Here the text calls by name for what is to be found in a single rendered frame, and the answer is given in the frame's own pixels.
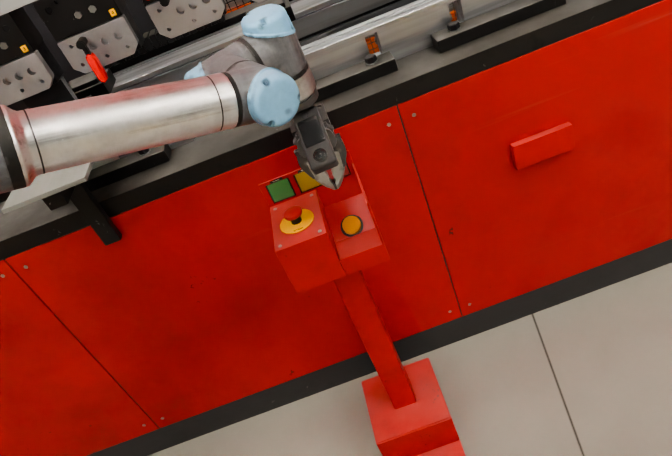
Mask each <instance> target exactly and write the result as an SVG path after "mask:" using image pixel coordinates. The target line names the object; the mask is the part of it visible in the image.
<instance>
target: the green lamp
mask: <svg viewBox="0 0 672 456"><path fill-rule="evenodd" d="M267 188H268V190H269V192H270V194H271V196H272V198H273V200H274V202H278V201H280V200H283V199H285V198H288V197H291V196H293V195H295V194H294V192H293V190H292V188H291V186H290V184H289V182H288V180H287V178H286V179H283V180H280V181H278V182H275V183H273V184H270V185H268V186H267Z"/></svg>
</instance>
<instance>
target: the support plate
mask: <svg viewBox="0 0 672 456"><path fill-rule="evenodd" d="M93 164H94V162H91V163H86V164H82V165H78V166H74V167H70V168H66V169H61V170H57V171H53V172H49V173H45V174H41V175H38V176H36V177H35V179H34V180H33V182H32V183H31V185H30V186H29V187H25V188H21V189H17V190H14V191H11V193H10V195H9V197H8V199H7V200H6V202H5V204H4V206H3V208H2V209H1V211H2V212H3V214H5V213H8V212H11V211H13V210H16V209H18V208H21V207H23V206H26V205H28V204H31V203H33V202H36V201H38V200H41V199H43V198H46V197H48V196H51V195H53V194H56V193H58V192H61V191H63V190H66V189H68V188H71V187H73V186H76V185H78V184H81V183H83V182H86V181H87V180H88V178H89V175H90V172H91V169H92V166H93Z"/></svg>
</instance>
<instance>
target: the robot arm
mask: <svg viewBox="0 0 672 456"><path fill-rule="evenodd" d="M241 27H242V29H243V30H242V32H243V34H244V35H243V36H241V37H240V38H239V39H238V40H236V41H235V42H233V43H232V44H230V45H228V46H227V47H225V48H224V49H222V50H220V51H219V52H217V53H216V54H214V55H212V56H211V57H209V58H208V59H206V60H204V61H203V62H202V61H201V62H199V64H198V65H197V66H196V67H194V68H193V69H191V70H190V71H188V72H187V73H186V74H185V77H184V80H179V81H174V82H168V83H163V84H158V85H153V86H147V87H142V88H137V89H131V90H126V91H121V92H115V93H110V94H105V95H100V96H94V97H89V98H84V99H78V100H73V101H68V102H63V103H57V104H52V105H47V106H41V107H36V108H31V109H25V110H20V111H15V110H12V109H10V108H8V107H7V106H5V105H0V194H1V193H6V192H10V191H14V190H17V189H21V188H25V187H29V186H30V185H31V183H32V182H33V180H34V179H35V177H36V176H38V175H41V174H45V173H49V172H53V171H57V170H61V169H66V168H70V167H74V166H78V165H82V164H86V163H91V162H95V161H99V160H103V159H107V158H111V157H115V156H120V155H124V154H128V153H132V152H136V151H140V150H145V149H149V148H153V147H157V146H161V145H165V144H169V143H174V142H178V141H182V140H186V139H190V138H194V137H198V136H203V135H207V134H211V133H215V132H219V131H223V130H228V129H232V128H235V127H240V126H244V125H248V124H252V123H258V124H260V125H262V126H269V127H279V126H283V125H285V124H286V123H288V122H289V125H290V129H291V133H292V135H293V137H294V140H293V144H294V145H297V149H296V150H294V154H295V155H296V157H297V161H298V164H299V166H300V168H301V169H302V170H303V171H304V172H305V173H307V174H308V175H309V176H310V177H312V178H313V179H315V180H316V181H317V182H319V183H320V184H322V185H324V186H325V187H327V188H330V189H332V190H336V189H339V188H340V186H341V183H342V181H343V177H344V171H345V166H346V156H347V152H346V147H345V144H344V142H343V140H342V139H341V136H340V133H337V134H335V133H334V127H333V125H331V122H330V120H329V117H328V115H327V112H326V110H325V107H324V105H323V102H322V103H319V104H317V105H313V104H314V103H315V101H316V100H317V99H318V96H319V93H318V91H317V88H316V82H315V79H314V77H313V74H312V72H311V69H310V67H309V64H308V63H307V60H306V58H305V55H304V53H303V50H302V48H301V45H300V43H299V40H298V38H297V35H296V33H295V32H296V30H295V28H294V27H293V24H292V22H291V20H290V18H289V16H288V15H287V12H286V10H285V9H284V8H283V7H282V6H280V5H277V4H267V5H263V6H260V7H257V8H255V9H253V10H252V11H250V12H249V13H247V15H246V16H244V17H243V19H242V21H241ZM318 107H322V109H319V108H318ZM331 168H332V169H331ZM329 169H331V171H332V175H333V177H334V179H333V180H334V182H333V180H331V179H330V178H329V175H328V172H327V170H329Z"/></svg>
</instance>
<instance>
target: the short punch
mask: <svg viewBox="0 0 672 456"><path fill-rule="evenodd" d="M73 100H78V98H77V97H76V95H75V94H74V92H73V91H72V89H71V88H70V86H69V85H68V83H67V82H66V80H65V79H64V77H63V76H62V77H61V78H60V79H59V81H58V82H57V83H55V84H52V85H51V87H50V88H49V89H47V90H45V91H42V92H40V93H37V94H35V95H33V96H30V97H28V98H25V99H23V101H24V103H25V104H26V105H27V107H28V108H29V109H31V108H36V107H41V106H47V105H52V104H57V103H63V102H68V101H73Z"/></svg>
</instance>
